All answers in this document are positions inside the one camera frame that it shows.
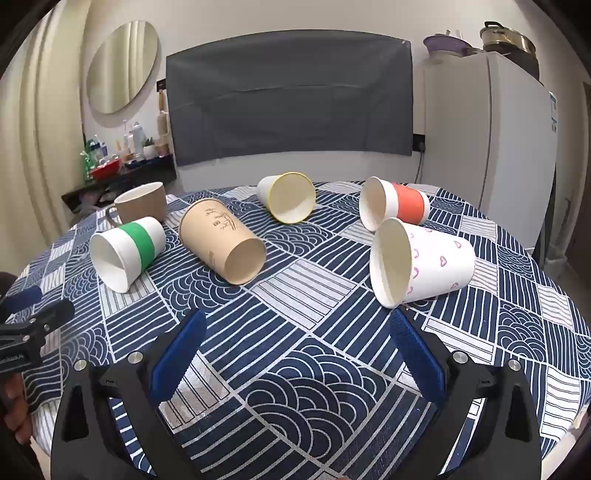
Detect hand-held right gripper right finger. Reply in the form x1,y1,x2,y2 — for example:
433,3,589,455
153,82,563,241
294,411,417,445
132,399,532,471
389,308,542,480

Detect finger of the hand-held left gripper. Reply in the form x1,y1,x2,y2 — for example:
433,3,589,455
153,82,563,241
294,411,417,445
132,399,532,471
0,299,75,343
0,286,43,315

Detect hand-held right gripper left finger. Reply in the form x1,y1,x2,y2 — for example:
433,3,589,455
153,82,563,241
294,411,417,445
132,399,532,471
51,308,208,480

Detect white paper cup pink hearts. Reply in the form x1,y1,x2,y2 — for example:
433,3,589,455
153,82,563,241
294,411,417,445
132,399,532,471
369,217,476,309

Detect white paper cup green band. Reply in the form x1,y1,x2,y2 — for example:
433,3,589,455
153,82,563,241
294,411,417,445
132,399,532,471
89,216,167,293

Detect brown paper cup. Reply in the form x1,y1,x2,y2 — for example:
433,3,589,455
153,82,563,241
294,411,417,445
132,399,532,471
179,198,267,284

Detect white paper cup orange band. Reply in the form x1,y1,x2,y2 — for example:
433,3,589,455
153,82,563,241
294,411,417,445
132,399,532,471
359,176,431,232

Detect white paper cup yellow rim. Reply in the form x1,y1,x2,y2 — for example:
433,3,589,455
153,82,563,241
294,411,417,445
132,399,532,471
257,172,317,225

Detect person's left hand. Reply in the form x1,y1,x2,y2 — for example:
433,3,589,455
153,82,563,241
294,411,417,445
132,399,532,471
0,371,34,446

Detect blue white patterned tablecloth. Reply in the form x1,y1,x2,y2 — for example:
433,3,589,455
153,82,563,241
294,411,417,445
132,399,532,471
4,180,587,480

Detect brown ceramic mug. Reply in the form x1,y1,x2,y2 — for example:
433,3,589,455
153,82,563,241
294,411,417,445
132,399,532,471
105,182,168,228

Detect red bowl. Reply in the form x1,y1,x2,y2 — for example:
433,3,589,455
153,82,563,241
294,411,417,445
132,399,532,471
90,161,122,182

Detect green plastic bottle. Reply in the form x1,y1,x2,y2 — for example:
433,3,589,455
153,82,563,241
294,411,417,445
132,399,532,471
82,137,100,179

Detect beige curtain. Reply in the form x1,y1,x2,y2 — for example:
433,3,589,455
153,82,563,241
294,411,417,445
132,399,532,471
0,0,95,268

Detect white thermos bottle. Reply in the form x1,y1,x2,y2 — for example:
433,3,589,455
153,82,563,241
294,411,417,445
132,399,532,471
130,122,147,160

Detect white refrigerator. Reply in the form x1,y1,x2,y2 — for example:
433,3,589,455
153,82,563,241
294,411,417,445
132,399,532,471
422,51,560,254

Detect grey cloth covered screen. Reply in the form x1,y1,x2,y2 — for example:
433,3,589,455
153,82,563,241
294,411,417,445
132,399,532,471
165,30,413,167

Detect purple basin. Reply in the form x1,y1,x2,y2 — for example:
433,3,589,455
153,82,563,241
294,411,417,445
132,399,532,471
423,34,472,59

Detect black pot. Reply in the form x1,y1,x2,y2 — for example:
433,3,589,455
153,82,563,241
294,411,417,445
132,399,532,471
501,46,540,82

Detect steel pot with lid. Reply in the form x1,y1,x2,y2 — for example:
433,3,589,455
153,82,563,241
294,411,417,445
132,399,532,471
479,21,536,54

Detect black wall shelf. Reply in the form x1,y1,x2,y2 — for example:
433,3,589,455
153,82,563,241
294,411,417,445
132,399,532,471
61,154,178,214

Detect oval wall mirror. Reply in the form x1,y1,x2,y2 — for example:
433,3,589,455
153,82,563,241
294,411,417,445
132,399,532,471
86,21,160,115

